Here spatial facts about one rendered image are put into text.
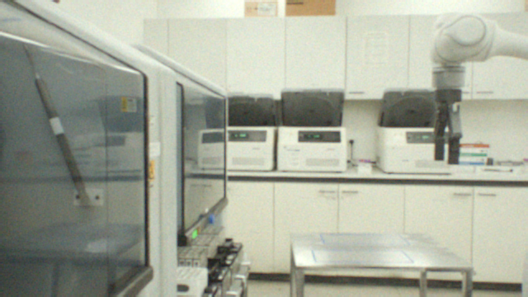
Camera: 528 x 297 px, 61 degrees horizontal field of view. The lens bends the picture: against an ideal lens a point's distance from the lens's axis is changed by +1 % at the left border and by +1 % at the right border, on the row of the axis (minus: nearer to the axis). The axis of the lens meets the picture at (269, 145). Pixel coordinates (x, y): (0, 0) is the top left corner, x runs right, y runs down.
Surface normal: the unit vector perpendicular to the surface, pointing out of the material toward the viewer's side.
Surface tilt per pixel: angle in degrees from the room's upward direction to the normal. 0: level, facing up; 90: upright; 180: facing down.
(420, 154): 90
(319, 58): 90
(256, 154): 90
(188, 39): 90
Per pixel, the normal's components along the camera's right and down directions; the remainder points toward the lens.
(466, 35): -0.34, 0.01
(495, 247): -0.08, 0.05
